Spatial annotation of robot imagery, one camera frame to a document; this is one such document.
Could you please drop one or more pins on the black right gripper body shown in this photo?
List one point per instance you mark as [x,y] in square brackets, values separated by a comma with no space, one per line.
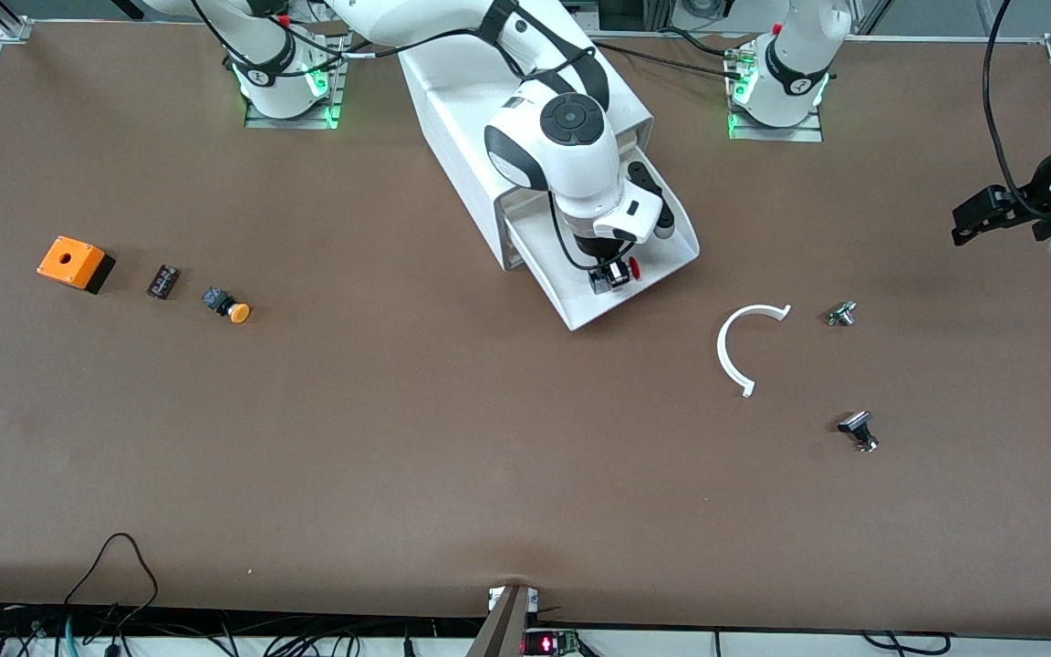
[596,250]

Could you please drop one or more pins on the red push button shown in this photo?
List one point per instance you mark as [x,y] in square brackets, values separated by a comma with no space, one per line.
[635,267]

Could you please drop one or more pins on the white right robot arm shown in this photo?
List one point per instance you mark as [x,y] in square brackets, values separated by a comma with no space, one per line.
[571,164]

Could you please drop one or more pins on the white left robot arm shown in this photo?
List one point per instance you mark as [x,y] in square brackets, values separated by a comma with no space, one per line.
[790,82]

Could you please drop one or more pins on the white drawer cabinet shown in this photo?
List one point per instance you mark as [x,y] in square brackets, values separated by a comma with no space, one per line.
[452,137]

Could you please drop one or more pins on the orange push button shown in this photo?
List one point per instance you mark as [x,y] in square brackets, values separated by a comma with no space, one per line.
[238,312]

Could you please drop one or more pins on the white curved plastic piece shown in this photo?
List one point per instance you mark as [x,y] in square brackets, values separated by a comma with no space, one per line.
[724,351]

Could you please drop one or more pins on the device with red display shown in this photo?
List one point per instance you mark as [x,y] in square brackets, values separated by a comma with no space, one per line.
[546,644]

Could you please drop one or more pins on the small black contact block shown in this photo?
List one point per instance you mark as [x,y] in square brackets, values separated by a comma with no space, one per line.
[163,281]

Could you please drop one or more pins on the orange box with black base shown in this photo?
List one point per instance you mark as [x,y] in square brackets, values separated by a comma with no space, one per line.
[69,260]

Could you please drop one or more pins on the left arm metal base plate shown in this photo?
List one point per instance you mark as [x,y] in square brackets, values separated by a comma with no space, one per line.
[790,134]

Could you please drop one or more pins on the black knob switch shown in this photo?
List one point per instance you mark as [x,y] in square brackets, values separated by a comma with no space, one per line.
[857,425]

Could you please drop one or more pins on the white table clamp bracket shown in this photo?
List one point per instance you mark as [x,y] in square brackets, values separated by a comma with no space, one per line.
[494,598]

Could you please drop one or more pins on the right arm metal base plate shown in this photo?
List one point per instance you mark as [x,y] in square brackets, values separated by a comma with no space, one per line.
[293,123]

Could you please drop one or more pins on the brown wooden post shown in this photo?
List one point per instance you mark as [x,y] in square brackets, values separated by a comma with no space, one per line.
[503,630]

